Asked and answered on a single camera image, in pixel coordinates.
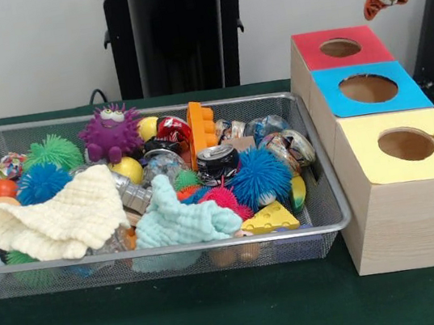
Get shallow metal mesh bin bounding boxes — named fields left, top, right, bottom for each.
left=0, top=76, right=357, bottom=307

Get blue spiky rubber ball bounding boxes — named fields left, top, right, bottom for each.
left=225, top=141, right=298, bottom=216
left=12, top=158, right=77, bottom=209

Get orange building block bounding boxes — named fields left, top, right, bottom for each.
left=183, top=98, right=223, bottom=171

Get yellow cheese wedge toy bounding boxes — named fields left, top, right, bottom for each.
left=238, top=197, right=301, bottom=238

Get purple spiky monster toy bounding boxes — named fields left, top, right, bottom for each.
left=74, top=99, right=149, bottom=169

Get mint knitted cloth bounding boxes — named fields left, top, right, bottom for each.
left=124, top=162, right=246, bottom=253

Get green spiky rubber ball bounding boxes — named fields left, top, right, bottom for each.
left=18, top=129, right=86, bottom=178

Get dark green table cloth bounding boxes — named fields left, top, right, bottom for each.
left=0, top=53, right=434, bottom=325

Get cream knitted cloth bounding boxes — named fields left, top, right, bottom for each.
left=0, top=160, right=135, bottom=272

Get orange rubber ball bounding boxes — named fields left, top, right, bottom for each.
left=0, top=176, right=21, bottom=200

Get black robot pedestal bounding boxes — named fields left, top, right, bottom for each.
left=88, top=0, right=273, bottom=106

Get black looped cable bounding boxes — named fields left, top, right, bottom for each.
left=87, top=87, right=109, bottom=105

